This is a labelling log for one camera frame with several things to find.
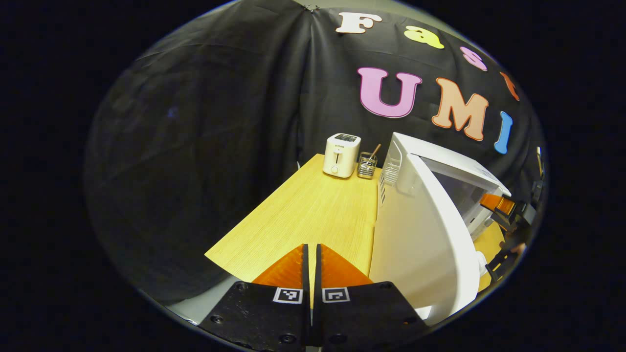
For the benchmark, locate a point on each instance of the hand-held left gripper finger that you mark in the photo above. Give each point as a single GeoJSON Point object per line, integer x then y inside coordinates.
{"type": "Point", "coordinates": [317, 274]}
{"type": "Point", "coordinates": [306, 274]}

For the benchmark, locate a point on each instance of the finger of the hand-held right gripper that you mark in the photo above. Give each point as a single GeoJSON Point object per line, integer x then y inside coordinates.
{"type": "Point", "coordinates": [501, 265]}
{"type": "Point", "coordinates": [496, 203]}

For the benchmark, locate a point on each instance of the white microwave oven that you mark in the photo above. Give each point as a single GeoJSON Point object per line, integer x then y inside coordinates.
{"type": "Point", "coordinates": [420, 234]}

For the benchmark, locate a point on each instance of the clear glass holder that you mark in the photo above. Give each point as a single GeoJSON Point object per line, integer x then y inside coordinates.
{"type": "Point", "coordinates": [366, 168]}

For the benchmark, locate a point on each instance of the white toaster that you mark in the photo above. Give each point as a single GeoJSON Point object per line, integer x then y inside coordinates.
{"type": "Point", "coordinates": [340, 159]}

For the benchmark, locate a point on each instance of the brown wooden stick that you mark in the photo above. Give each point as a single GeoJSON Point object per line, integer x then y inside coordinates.
{"type": "Point", "coordinates": [375, 150]}

